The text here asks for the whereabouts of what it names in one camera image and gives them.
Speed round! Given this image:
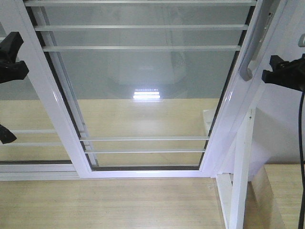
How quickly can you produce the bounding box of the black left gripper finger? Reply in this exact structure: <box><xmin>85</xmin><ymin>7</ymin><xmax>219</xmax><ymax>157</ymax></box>
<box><xmin>0</xmin><ymin>31</ymin><xmax>23</xmax><ymax>62</ymax></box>
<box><xmin>0</xmin><ymin>61</ymin><xmax>29</xmax><ymax>83</ymax></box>

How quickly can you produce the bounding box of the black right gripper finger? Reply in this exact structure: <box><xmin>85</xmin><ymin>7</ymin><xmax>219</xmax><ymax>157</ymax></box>
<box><xmin>269</xmin><ymin>53</ymin><xmax>305</xmax><ymax>72</ymax></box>
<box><xmin>262</xmin><ymin>69</ymin><xmax>305</xmax><ymax>92</ymax></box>

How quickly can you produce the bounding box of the grey door handle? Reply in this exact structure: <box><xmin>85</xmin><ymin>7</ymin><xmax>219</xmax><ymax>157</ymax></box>
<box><xmin>239</xmin><ymin>0</ymin><xmax>274</xmax><ymax>81</ymax></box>

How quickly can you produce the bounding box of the white framed sliding glass door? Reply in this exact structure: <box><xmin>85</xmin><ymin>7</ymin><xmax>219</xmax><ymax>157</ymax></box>
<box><xmin>0</xmin><ymin>0</ymin><xmax>290</xmax><ymax>179</ymax></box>

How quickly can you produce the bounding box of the wooden box step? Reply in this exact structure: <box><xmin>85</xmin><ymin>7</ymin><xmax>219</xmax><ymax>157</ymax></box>
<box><xmin>244</xmin><ymin>164</ymin><xmax>302</xmax><ymax>229</ymax></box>

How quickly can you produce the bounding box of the white triangular support bracket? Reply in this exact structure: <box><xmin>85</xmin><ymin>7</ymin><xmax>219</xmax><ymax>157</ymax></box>
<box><xmin>216</xmin><ymin>109</ymin><xmax>255</xmax><ymax>229</ymax></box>

